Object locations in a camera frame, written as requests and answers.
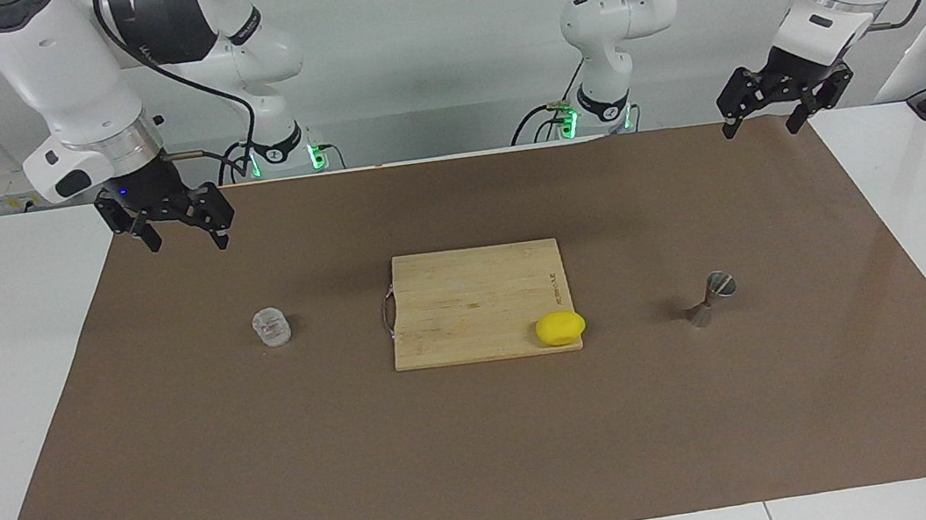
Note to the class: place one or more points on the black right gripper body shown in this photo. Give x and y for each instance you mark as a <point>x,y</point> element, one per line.
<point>149,188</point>

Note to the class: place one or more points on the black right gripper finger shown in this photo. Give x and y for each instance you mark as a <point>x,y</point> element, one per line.
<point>124,218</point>
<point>214,211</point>

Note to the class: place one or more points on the bamboo cutting board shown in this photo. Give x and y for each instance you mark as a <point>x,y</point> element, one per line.
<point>476,294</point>

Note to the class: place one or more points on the yellow lemon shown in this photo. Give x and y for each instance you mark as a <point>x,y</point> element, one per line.
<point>561,327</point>

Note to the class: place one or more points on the small clear glass cup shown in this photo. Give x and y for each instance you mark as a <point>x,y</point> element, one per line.
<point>272,328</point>

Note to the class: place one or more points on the steel double jigger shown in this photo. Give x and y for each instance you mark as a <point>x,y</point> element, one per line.
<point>708,301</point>

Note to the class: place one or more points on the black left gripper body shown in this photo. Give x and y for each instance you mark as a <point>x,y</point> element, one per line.
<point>798,73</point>

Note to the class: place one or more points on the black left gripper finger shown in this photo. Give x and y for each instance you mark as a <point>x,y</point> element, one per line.
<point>822,94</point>
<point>741,95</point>

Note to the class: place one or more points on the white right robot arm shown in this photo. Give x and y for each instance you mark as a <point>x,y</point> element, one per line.
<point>60,71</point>

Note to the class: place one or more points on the brown table mat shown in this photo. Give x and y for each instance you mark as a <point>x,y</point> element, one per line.
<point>275,460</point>

